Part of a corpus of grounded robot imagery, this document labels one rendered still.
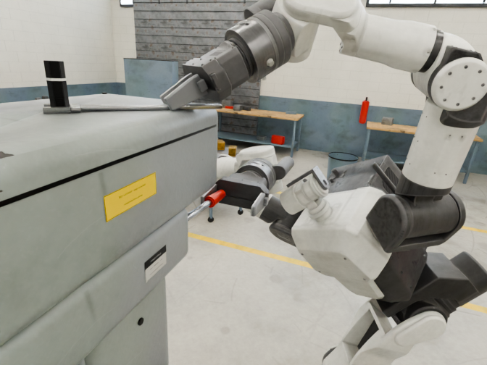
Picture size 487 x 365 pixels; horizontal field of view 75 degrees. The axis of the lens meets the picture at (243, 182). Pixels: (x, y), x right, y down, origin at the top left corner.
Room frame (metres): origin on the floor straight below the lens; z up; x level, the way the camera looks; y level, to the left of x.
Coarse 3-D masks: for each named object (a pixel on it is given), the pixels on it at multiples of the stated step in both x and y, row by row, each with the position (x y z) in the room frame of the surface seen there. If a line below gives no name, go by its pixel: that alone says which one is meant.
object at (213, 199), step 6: (216, 192) 0.60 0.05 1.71; (222, 192) 0.61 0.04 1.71; (210, 198) 0.57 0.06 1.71; (216, 198) 0.57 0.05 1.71; (222, 198) 0.60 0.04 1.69; (204, 204) 0.55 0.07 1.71; (210, 204) 0.56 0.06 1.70; (192, 210) 0.52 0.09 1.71; (198, 210) 0.52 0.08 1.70; (192, 216) 0.50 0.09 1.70
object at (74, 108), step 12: (48, 108) 0.39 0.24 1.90; (60, 108) 0.39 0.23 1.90; (72, 108) 0.40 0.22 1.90; (84, 108) 0.42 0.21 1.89; (96, 108) 0.42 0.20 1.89; (108, 108) 0.43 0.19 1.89; (120, 108) 0.44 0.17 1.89; (132, 108) 0.44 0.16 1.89; (144, 108) 0.45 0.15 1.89; (156, 108) 0.46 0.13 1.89; (168, 108) 0.47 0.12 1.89; (180, 108) 0.48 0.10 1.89; (192, 108) 0.49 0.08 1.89; (204, 108) 0.50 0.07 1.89; (216, 108) 0.51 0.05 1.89
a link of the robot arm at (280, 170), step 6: (270, 156) 0.78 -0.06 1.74; (288, 156) 0.81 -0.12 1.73; (264, 162) 0.72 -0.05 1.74; (270, 162) 0.76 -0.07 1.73; (276, 162) 0.79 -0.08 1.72; (282, 162) 0.75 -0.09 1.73; (288, 162) 0.77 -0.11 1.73; (270, 168) 0.72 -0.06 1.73; (276, 168) 0.73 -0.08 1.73; (282, 168) 0.72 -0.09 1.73; (288, 168) 0.75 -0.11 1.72; (276, 174) 0.73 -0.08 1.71; (282, 174) 0.72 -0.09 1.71; (276, 180) 0.76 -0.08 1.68; (276, 186) 0.77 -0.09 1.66; (282, 186) 0.78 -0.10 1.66; (270, 192) 0.76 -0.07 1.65; (276, 192) 0.76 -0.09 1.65
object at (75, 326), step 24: (144, 240) 0.38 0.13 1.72; (168, 240) 0.42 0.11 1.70; (120, 264) 0.33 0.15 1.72; (144, 264) 0.37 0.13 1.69; (168, 264) 0.42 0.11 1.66; (96, 288) 0.29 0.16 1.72; (120, 288) 0.32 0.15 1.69; (144, 288) 0.36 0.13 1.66; (48, 312) 0.24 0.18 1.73; (72, 312) 0.26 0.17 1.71; (96, 312) 0.28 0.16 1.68; (120, 312) 0.32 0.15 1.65; (24, 336) 0.21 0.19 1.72; (48, 336) 0.23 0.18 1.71; (72, 336) 0.25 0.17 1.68; (96, 336) 0.28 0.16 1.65; (0, 360) 0.19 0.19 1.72; (24, 360) 0.20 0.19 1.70; (48, 360) 0.22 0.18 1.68; (72, 360) 0.25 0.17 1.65
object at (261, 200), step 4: (260, 196) 0.58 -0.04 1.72; (264, 196) 0.58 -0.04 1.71; (256, 200) 0.56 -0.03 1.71; (260, 200) 0.56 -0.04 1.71; (264, 200) 0.58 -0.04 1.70; (256, 204) 0.55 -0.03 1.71; (260, 204) 0.56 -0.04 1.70; (264, 204) 0.58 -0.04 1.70; (252, 208) 0.54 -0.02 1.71; (256, 208) 0.54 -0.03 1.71; (260, 208) 0.57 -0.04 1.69; (252, 212) 0.54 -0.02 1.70; (256, 212) 0.54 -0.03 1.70; (252, 216) 0.54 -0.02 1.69
